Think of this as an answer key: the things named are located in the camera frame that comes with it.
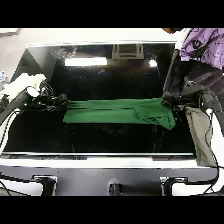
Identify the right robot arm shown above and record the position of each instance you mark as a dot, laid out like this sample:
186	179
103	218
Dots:
210	101

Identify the dark striped garment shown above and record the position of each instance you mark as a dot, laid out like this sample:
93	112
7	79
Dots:
186	75

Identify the silver frame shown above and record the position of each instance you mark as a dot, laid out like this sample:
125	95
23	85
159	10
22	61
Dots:
100	181

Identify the grey garment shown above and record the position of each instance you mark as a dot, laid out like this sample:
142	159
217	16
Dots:
200	133

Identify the purple patterned garment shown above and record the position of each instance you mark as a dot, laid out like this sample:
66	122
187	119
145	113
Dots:
206	45

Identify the white garment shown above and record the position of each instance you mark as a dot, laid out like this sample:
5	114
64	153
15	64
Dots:
20	85

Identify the green pants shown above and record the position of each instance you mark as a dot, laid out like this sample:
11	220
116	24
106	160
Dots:
116	111

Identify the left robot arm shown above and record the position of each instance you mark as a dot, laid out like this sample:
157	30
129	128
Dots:
13	103

